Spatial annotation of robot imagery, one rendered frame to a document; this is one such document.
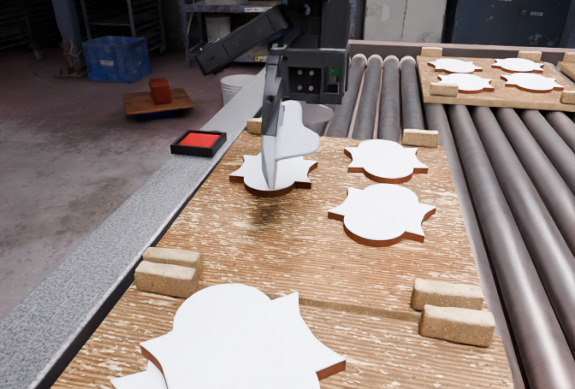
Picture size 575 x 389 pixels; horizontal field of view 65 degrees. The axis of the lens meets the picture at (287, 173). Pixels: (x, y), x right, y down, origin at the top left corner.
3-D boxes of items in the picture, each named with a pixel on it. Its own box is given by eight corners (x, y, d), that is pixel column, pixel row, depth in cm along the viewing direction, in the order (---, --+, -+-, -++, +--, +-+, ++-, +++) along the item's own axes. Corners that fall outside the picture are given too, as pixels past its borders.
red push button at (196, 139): (176, 152, 79) (175, 144, 78) (190, 138, 84) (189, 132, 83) (210, 155, 78) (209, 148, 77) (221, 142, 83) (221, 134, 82)
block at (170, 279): (136, 291, 44) (132, 269, 43) (145, 279, 46) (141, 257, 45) (192, 301, 43) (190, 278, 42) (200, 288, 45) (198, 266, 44)
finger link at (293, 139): (313, 186, 44) (323, 97, 46) (253, 181, 45) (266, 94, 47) (316, 193, 47) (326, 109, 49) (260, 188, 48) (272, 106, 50)
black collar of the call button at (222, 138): (170, 154, 78) (169, 144, 78) (188, 137, 85) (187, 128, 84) (212, 157, 77) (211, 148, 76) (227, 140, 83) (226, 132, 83)
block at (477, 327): (418, 338, 39) (423, 314, 38) (418, 322, 41) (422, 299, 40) (493, 350, 38) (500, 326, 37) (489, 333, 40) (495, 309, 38)
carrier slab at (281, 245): (135, 286, 47) (133, 274, 47) (243, 138, 83) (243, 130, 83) (489, 336, 41) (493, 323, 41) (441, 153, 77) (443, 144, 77)
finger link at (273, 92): (272, 131, 44) (284, 50, 46) (257, 130, 44) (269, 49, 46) (281, 146, 49) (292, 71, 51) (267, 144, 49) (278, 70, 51)
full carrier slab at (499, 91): (423, 103, 102) (425, 83, 100) (416, 60, 137) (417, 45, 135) (595, 113, 95) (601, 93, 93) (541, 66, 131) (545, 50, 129)
